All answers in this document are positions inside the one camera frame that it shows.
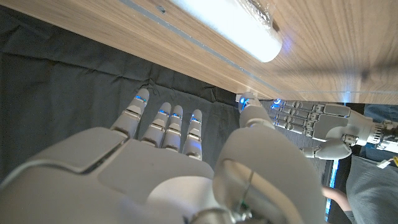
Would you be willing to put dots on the black backdrop curtain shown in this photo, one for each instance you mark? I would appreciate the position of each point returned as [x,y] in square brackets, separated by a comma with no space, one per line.
[62,93]

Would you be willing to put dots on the person in blue jeans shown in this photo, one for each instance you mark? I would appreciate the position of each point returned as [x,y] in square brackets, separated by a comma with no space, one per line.
[373,193]

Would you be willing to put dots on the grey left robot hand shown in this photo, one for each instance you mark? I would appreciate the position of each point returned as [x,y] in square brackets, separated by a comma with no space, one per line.
[335,124]

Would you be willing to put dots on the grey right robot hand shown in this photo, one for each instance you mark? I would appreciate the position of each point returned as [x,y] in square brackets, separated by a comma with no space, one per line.
[140,174]

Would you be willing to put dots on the silver foil roll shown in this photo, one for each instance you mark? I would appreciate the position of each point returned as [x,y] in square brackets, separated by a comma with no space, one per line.
[236,25]

